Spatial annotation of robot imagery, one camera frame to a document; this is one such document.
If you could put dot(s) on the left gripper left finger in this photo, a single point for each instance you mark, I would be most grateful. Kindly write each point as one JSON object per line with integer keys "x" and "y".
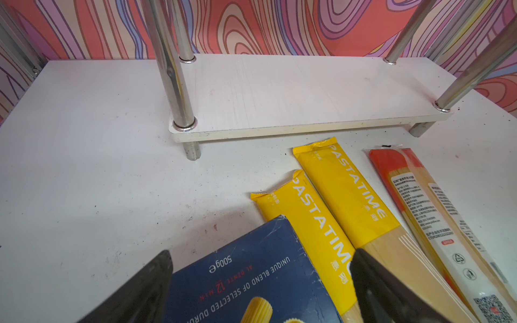
{"x": 142, "y": 298}

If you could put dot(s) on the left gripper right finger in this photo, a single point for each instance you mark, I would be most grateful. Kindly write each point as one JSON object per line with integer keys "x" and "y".
{"x": 384, "y": 298}

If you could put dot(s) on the yellow Pastatime bag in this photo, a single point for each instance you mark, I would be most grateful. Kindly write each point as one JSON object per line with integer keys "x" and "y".
{"x": 328, "y": 248}
{"x": 371, "y": 226}

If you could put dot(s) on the red spaghetti bag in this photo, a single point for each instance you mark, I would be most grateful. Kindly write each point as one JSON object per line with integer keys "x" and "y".
{"x": 428, "y": 213}

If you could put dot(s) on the blue Barilla rigatoni box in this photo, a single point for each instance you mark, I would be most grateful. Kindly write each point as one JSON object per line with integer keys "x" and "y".
{"x": 264, "y": 276}

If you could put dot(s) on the white two-tier shelf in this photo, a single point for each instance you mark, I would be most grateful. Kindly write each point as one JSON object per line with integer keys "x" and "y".
{"x": 222, "y": 97}

